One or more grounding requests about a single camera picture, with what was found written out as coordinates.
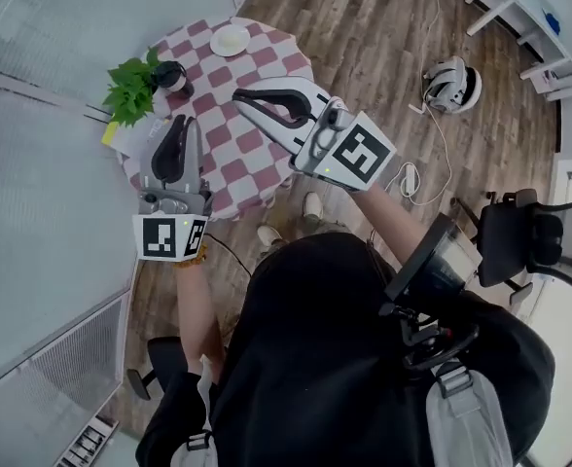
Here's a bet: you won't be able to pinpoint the person's camouflage trousers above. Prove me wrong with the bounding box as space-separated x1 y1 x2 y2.
261 213 356 258

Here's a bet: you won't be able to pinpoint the black barred rack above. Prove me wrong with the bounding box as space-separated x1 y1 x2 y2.
65 413 120 467

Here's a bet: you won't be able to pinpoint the black tumbler cup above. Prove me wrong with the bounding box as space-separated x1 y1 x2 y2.
150 59 196 99

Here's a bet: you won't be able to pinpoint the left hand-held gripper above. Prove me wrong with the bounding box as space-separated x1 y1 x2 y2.
131 114 215 266

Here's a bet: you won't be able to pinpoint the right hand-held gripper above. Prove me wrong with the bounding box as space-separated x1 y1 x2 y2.
232 76 398 194

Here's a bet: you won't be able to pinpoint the person's left forearm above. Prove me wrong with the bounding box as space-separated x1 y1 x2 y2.
173 255 228 375

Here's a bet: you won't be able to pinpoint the black chest-mounted device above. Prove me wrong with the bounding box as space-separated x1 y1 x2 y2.
378 213 484 372

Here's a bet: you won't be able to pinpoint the wooden bead bracelet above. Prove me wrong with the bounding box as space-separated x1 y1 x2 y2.
173 242 210 269

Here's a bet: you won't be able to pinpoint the white round plate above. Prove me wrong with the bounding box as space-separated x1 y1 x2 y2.
209 23 252 58

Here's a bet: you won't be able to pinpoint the black mesh-back office chair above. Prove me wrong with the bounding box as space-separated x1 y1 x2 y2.
453 188 572 306

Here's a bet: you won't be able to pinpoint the grey shoulder strap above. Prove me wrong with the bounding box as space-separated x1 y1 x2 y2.
424 361 515 467
170 430 219 467

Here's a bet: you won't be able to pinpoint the person's left white shoe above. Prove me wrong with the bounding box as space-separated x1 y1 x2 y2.
256 225 283 251

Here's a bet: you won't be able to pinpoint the white desk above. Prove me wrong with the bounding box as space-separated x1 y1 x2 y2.
434 0 572 102

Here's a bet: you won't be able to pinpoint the person's white shoe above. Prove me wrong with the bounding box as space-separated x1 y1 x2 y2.
303 191 324 219
256 225 283 251

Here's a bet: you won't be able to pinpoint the green potted plant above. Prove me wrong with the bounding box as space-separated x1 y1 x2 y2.
101 46 163 128

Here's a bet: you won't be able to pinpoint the round table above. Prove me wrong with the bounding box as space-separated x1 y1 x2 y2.
115 17 316 223

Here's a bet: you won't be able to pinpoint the black padded office chair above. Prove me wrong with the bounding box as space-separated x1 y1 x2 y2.
126 336 191 403

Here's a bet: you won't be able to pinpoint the white power strip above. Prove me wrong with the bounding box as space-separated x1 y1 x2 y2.
400 162 421 198

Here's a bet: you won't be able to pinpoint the white headset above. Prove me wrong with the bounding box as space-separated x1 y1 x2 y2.
421 55 483 115

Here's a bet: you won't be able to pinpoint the black floor cable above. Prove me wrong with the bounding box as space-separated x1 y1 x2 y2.
202 233 254 277

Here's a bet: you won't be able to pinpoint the person's right white shoe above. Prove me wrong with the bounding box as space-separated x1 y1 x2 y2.
303 191 324 219

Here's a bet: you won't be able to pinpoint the left grey shoulder strap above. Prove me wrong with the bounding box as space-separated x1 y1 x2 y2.
170 430 219 467

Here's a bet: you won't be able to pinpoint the white strap tag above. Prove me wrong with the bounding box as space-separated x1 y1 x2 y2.
196 354 217 433

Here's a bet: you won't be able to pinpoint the white headset cable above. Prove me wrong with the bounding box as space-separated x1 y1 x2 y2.
409 102 455 208

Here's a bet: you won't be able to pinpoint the right grey shoulder strap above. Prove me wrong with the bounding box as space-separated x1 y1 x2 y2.
424 361 515 467

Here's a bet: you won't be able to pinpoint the person's right forearm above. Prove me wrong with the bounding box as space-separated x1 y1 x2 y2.
358 182 439 268

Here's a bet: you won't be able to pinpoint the yellow edged book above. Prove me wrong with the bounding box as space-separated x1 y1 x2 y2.
101 114 171 161

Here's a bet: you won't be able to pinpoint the person's black top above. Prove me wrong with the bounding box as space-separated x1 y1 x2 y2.
134 233 557 467

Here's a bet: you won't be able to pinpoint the thin white wall cable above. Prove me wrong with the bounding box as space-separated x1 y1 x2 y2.
423 0 444 68

